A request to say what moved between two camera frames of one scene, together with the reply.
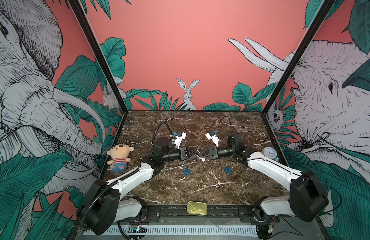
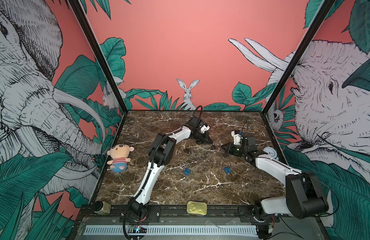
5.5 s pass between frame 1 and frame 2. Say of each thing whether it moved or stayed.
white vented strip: stayed
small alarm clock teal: stayed
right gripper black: moved
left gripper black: moved
